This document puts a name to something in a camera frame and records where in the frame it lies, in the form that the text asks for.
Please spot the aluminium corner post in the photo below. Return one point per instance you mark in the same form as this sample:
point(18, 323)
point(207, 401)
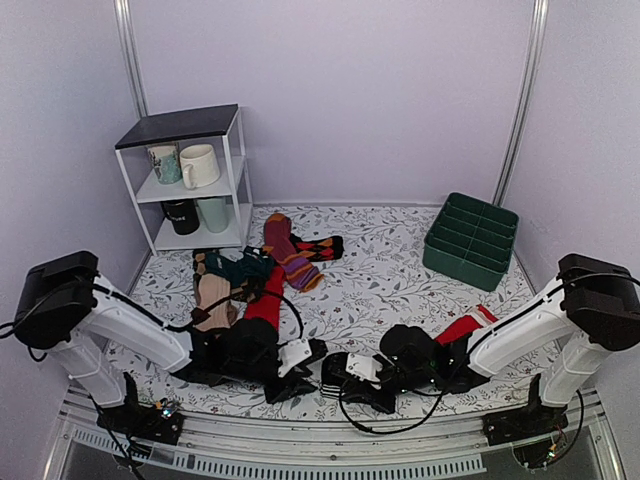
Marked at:
point(130, 56)
point(531, 67)

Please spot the red sock with white cuff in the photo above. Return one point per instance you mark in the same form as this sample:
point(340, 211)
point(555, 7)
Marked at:
point(476, 318)

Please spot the teal patterned mug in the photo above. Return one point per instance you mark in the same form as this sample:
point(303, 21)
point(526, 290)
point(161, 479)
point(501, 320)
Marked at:
point(165, 163)

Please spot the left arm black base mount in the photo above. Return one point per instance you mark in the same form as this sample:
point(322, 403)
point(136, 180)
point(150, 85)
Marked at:
point(161, 422)

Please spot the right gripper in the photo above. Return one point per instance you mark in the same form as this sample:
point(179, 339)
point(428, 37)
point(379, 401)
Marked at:
point(366, 391)

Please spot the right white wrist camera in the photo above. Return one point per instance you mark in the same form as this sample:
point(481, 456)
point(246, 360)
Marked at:
point(363, 368)

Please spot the red sock in pile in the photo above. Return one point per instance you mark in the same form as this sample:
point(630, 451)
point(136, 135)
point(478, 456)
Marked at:
point(268, 306)

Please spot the black mug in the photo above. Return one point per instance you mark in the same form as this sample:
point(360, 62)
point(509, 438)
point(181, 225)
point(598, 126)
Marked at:
point(183, 216)

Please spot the pale green mug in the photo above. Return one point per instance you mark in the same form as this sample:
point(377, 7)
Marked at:
point(214, 213)

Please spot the black sock with white stripes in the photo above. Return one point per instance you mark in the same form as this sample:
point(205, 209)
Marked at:
point(334, 375)

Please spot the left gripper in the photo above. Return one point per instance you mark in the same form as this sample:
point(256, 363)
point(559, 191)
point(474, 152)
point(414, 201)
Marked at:
point(291, 387)

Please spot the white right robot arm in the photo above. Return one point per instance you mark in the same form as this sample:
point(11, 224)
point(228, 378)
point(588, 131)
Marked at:
point(593, 302)

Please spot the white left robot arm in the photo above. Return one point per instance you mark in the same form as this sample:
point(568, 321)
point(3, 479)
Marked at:
point(66, 302)

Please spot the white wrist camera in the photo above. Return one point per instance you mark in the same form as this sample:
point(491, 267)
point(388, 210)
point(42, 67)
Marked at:
point(292, 354)
point(363, 368)

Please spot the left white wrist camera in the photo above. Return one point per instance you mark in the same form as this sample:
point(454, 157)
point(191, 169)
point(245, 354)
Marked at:
point(292, 354)

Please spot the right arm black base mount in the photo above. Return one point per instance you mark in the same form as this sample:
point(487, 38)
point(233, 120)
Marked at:
point(524, 422)

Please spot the beige brown striped sock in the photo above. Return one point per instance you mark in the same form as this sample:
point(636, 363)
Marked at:
point(209, 288)

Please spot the red black argyle sock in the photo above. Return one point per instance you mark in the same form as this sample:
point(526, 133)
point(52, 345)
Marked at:
point(319, 250)

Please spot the dark teal sock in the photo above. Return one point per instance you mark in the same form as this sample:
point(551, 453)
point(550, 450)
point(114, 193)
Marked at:
point(254, 263)

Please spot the white shelf with black top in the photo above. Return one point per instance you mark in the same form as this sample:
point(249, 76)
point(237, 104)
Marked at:
point(221, 126)

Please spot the cream white mug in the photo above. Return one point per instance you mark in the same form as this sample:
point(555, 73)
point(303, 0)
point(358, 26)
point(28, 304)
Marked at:
point(199, 166)

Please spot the right aluminium corner post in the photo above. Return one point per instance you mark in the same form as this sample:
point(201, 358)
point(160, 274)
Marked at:
point(531, 67)

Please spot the left aluminium corner post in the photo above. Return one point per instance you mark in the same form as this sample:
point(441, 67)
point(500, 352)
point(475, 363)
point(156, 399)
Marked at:
point(130, 56)

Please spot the maroon purple striped sock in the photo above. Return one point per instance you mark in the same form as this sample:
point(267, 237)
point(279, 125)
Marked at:
point(299, 272)

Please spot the floral white table mat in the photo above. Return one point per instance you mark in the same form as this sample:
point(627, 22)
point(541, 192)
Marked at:
point(380, 281)

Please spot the green divided organizer bin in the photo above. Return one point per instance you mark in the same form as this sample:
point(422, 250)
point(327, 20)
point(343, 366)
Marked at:
point(471, 241)

